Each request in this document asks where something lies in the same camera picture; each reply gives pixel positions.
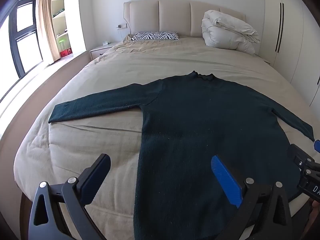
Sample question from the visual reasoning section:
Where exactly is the dark teal sweater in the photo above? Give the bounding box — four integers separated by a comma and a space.
48, 70, 315, 240

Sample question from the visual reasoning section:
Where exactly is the white shelf unit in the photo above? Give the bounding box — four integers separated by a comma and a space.
51, 0, 73, 60

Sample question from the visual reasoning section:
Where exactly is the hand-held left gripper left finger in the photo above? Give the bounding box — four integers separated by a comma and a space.
28, 153, 111, 240

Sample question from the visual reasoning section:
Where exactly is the black framed window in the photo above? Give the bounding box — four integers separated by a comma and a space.
9, 0, 44, 78

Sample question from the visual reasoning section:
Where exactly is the white wardrobe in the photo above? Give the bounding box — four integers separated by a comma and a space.
262, 0, 320, 107

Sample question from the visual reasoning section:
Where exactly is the zebra print pillow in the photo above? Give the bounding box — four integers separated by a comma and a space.
131, 31, 180, 41

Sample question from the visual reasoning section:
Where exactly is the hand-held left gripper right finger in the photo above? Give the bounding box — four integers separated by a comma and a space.
211, 155, 293, 240

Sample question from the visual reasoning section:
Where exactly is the beige curtain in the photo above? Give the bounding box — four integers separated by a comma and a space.
37, 0, 58, 64

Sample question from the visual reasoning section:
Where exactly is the beige nightstand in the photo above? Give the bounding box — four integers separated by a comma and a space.
90, 42, 118, 60

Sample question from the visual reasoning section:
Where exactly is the green plastic container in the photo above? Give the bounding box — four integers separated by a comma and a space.
57, 36, 69, 52

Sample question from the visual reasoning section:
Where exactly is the folded white duvet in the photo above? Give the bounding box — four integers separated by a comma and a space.
201, 10, 260, 54

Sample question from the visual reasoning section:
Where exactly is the beige padded headboard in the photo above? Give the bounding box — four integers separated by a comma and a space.
123, 0, 246, 38

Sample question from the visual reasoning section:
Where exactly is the bed with beige sheet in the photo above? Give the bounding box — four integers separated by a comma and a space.
14, 36, 320, 240

